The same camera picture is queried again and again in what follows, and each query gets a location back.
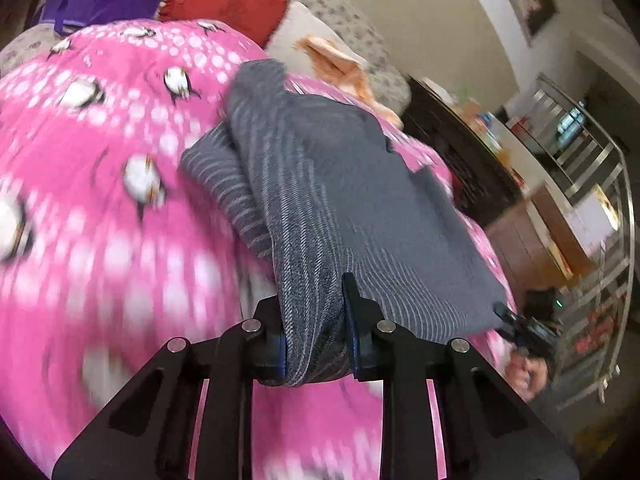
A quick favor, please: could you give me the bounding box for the pile of colourful packets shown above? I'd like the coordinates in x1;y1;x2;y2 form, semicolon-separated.
425;77;526;186

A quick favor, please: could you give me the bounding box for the brown wooden cabinet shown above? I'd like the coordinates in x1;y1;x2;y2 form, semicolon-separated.
485;185;596;306

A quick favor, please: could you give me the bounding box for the person's right hand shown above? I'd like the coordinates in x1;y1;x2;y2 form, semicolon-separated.
505;354;552;404

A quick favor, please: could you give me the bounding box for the floral bed cover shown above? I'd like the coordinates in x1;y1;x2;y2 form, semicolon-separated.
0;0;412;111

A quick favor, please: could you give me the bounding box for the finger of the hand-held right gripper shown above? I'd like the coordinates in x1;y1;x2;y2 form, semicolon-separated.
492;302;527;344

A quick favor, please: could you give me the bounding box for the metal rack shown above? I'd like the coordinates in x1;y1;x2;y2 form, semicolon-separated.
505;72;636;406

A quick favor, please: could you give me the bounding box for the grey striped garment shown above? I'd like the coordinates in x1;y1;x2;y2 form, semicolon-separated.
179;58;518;387

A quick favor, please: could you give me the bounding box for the dark wooden cabinet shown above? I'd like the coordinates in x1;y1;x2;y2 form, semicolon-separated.
402;76;526;226

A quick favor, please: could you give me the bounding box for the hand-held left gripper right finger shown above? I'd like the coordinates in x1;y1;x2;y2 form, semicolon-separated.
341;273;581;480

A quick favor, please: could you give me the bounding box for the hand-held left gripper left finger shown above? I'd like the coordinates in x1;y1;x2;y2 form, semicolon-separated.
51;296;290;480

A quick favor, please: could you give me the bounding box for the pink penguin printed blanket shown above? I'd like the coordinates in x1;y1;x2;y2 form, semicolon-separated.
0;18;521;480

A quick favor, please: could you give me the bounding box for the white and orange pillow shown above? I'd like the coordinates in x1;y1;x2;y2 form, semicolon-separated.
265;1;406;128

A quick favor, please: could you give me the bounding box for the red cushion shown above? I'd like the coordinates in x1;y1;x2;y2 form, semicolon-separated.
159;0;291;46

